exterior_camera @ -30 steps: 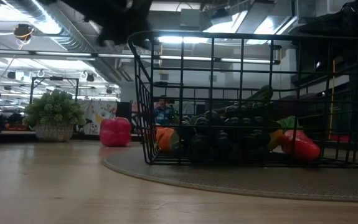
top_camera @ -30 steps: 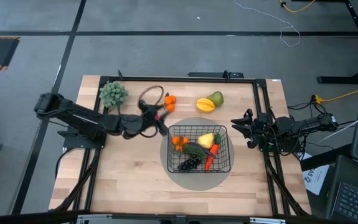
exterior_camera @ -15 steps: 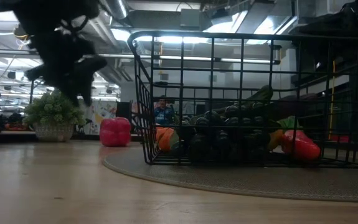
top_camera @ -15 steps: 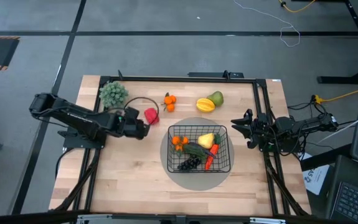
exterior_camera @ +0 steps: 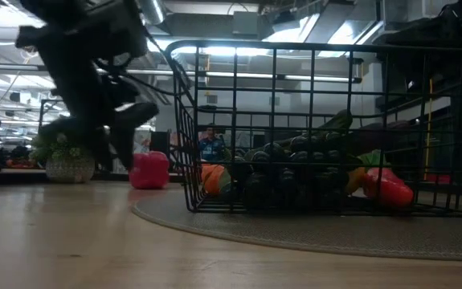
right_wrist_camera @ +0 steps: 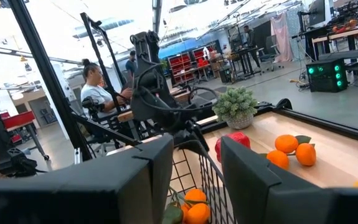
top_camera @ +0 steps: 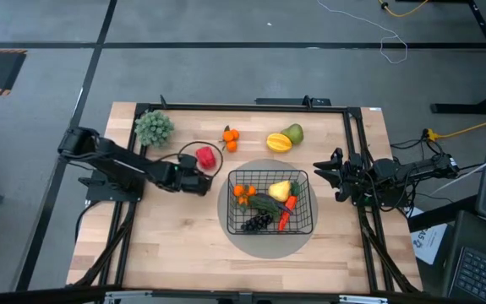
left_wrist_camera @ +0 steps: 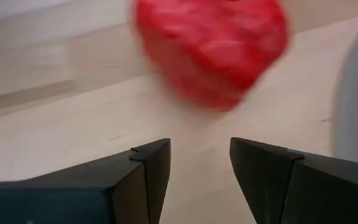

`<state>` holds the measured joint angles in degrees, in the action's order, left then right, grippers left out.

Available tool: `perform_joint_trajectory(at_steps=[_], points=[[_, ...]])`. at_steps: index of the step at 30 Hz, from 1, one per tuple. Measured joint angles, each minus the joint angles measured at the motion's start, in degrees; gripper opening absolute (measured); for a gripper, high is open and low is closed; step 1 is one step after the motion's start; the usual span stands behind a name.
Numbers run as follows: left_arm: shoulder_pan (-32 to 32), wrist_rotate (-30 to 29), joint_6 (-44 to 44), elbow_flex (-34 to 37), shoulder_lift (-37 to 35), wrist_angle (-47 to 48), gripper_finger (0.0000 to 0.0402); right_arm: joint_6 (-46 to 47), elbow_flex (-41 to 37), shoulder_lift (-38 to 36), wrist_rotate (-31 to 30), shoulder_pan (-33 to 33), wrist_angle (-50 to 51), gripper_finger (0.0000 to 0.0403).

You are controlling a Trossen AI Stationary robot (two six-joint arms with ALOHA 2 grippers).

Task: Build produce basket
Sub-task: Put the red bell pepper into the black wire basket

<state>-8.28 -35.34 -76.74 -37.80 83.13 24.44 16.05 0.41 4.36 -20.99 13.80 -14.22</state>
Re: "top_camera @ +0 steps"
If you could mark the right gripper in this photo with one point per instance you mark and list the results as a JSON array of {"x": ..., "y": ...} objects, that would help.
[{"x": 358, "y": 177}]

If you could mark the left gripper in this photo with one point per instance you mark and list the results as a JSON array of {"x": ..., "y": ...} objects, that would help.
[{"x": 168, "y": 177}]

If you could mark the red bell pepper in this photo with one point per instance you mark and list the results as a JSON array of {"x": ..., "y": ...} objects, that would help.
[{"x": 205, "y": 158}]

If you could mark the orange cluster with leaves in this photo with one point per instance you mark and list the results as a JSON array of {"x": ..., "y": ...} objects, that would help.
[
  {"x": 228, "y": 136},
  {"x": 239, "y": 191}
]

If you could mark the orange-red carrot with green top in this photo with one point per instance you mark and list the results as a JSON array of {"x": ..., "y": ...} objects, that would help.
[{"x": 289, "y": 204}]

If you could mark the yellow pear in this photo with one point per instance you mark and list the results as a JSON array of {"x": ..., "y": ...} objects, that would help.
[{"x": 280, "y": 192}]

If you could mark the purple eggplant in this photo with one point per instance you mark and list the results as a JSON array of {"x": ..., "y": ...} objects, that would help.
[{"x": 276, "y": 202}]

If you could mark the dark green cucumber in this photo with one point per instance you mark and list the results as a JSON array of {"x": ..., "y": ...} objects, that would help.
[{"x": 263, "y": 205}]

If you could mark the black grape bunch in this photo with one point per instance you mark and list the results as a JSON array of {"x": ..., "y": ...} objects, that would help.
[{"x": 257, "y": 222}]

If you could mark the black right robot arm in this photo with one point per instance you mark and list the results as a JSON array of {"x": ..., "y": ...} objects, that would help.
[{"x": 416, "y": 169}]

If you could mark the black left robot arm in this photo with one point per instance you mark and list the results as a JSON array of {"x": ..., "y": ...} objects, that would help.
[{"x": 116, "y": 158}]

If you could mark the round grey placemat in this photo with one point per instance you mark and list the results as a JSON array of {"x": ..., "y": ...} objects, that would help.
[{"x": 268, "y": 247}]

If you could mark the white printed paper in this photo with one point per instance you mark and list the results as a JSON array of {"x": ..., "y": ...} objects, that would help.
[{"x": 430, "y": 249}]

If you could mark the black laptop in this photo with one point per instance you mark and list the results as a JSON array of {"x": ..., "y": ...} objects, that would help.
[{"x": 483, "y": 274}]

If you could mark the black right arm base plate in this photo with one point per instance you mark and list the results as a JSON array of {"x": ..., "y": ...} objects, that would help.
[{"x": 399, "y": 202}]

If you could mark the black aluminium table frame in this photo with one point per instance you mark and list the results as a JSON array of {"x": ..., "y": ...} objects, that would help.
[{"x": 225, "y": 106}]

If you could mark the black mount bar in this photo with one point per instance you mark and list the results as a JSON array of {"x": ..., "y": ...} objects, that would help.
[{"x": 285, "y": 101}]

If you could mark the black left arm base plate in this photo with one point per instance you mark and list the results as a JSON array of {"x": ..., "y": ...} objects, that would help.
[{"x": 99, "y": 192}]

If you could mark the black desk leg frame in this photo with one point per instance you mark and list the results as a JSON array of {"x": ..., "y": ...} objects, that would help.
[{"x": 471, "y": 107}]

